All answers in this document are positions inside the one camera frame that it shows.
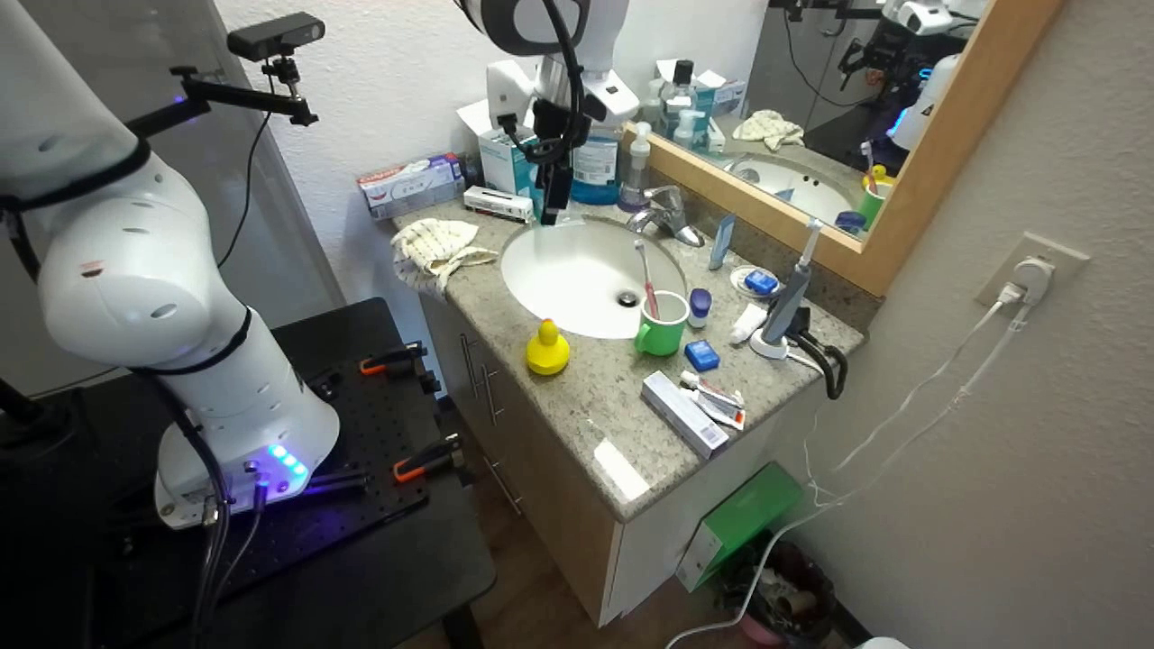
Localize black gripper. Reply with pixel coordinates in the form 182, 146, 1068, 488
531, 97, 588, 226

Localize yellow rubber duck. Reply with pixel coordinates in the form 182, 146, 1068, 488
524, 317, 573, 378

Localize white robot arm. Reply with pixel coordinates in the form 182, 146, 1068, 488
0, 0, 341, 531

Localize white oval sink basin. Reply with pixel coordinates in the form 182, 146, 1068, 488
497, 220, 686, 340

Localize blue mouthwash bottle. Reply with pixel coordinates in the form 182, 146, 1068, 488
569, 125, 620, 204

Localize white tube near box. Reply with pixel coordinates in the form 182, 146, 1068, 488
460, 185, 535, 222

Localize small clear pump bottle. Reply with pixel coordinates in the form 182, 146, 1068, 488
620, 121, 652, 214

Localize open white box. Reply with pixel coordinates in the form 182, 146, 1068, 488
458, 102, 535, 194

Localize chrome faucet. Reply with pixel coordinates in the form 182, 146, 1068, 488
631, 185, 703, 249

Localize beige cloth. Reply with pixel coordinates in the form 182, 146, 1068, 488
388, 216, 495, 292

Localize green cup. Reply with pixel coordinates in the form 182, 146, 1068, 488
635, 288, 688, 357

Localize white vanity cabinet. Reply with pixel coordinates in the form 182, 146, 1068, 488
418, 292, 797, 630

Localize tissue pack box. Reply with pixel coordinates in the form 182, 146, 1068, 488
356, 154, 466, 220

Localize blue contact lens case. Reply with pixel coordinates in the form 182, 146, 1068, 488
744, 269, 783, 299

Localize blue floss container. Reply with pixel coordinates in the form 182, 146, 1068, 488
686, 340, 721, 371

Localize orange clamp upper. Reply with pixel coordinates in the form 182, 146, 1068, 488
356, 342, 427, 378

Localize orange clamp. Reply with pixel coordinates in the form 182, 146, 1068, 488
388, 431, 460, 488
356, 342, 427, 378

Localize electric toothbrush on charger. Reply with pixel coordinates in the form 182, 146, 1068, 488
750, 220, 822, 359

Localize toothpaste tube white red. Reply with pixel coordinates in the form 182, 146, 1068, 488
680, 371, 745, 431

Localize wood framed mirror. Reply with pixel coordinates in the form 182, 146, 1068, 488
613, 0, 1063, 297

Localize orange clamp lower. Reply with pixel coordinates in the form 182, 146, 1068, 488
388, 431, 460, 488

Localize green box on cabinet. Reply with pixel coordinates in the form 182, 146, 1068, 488
678, 466, 801, 591

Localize black robot table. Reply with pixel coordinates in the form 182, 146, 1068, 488
0, 299, 495, 649

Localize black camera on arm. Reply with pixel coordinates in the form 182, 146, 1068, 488
227, 9, 325, 62

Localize white power cable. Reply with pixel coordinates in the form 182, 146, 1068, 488
661, 282, 1037, 649

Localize white wall outlet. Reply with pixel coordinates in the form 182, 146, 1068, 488
976, 232, 1090, 307

